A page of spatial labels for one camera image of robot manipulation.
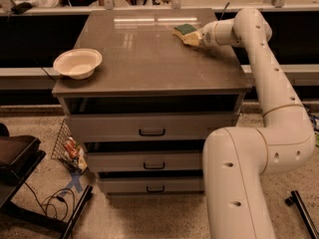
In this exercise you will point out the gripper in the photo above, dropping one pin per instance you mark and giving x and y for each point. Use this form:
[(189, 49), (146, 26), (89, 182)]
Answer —
[(208, 36)]

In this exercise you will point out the green and yellow sponge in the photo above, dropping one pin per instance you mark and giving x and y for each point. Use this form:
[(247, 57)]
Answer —
[(180, 30)]

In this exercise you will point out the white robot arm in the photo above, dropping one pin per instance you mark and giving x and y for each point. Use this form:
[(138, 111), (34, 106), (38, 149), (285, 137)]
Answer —
[(233, 158)]

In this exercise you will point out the white paper bowl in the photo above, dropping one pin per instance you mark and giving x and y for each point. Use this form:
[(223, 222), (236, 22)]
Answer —
[(78, 64)]

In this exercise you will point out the grey drawer cabinet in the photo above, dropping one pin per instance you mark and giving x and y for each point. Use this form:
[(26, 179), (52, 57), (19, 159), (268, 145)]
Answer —
[(146, 69)]

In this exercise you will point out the top grey drawer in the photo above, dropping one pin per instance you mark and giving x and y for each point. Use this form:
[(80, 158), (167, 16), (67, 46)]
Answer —
[(139, 127)]

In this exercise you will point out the grey drawer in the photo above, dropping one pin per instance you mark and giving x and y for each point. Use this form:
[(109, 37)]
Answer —
[(139, 127), (143, 161), (151, 185)]

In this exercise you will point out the middle grey drawer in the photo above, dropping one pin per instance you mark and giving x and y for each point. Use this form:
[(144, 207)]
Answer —
[(143, 161)]

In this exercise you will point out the red snack packet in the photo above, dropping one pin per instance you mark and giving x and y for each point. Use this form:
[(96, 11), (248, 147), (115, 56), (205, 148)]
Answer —
[(71, 148)]

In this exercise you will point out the bottom grey drawer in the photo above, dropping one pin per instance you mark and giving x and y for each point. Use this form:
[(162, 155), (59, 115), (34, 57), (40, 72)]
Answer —
[(151, 185)]

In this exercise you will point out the blue tape cross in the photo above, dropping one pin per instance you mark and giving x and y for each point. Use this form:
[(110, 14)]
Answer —
[(75, 182)]

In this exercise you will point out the black bar with wheel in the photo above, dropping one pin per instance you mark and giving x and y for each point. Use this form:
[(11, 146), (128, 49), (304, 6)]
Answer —
[(295, 199)]

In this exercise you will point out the black cart stand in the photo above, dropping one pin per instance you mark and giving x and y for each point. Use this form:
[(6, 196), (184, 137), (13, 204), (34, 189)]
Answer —
[(19, 156)]

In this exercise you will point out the wire mesh basket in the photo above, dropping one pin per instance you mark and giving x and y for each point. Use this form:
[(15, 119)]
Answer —
[(76, 165)]

